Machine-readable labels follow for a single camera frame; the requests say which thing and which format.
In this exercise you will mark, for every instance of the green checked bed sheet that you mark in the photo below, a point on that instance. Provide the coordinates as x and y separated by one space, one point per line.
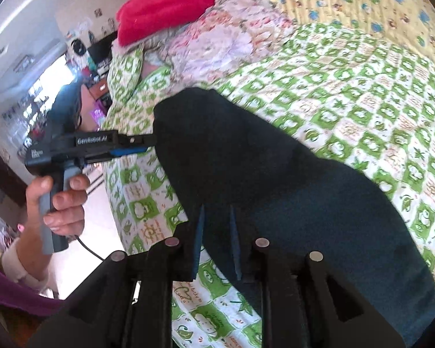
348 116

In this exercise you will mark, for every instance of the yellow animal print blanket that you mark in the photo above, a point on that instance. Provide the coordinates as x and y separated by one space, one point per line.
348 0

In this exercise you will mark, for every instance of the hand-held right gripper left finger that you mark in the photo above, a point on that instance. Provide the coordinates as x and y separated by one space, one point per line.
200 246

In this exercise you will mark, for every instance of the green checked pillow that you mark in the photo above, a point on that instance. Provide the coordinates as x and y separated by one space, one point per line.
125 76

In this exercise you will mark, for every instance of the wooden cabinet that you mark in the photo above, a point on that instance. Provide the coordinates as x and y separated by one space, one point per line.
98 90

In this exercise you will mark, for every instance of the black cap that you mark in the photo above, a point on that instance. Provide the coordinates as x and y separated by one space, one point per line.
77 46

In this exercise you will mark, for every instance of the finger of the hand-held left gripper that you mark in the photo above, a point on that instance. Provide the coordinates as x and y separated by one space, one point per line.
136 139
130 151

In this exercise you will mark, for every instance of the floral quilt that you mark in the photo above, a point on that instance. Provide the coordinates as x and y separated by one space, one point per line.
232 40

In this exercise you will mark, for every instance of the person's purple clothing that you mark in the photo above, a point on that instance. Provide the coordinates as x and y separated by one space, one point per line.
18 293

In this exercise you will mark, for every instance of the ceiling light fixture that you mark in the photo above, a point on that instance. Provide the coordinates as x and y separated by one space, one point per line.
24 63

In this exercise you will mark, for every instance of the person's left hand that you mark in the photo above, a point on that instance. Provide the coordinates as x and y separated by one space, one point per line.
67 214

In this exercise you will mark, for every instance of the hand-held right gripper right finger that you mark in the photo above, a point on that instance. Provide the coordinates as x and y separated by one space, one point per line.
235 250

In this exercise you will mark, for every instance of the person's left forearm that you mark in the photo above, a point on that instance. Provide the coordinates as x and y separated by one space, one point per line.
21 268

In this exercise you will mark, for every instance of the red fleece blanket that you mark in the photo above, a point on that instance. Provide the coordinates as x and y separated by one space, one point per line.
174 3

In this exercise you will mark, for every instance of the dark pants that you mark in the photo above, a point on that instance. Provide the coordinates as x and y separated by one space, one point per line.
275 188

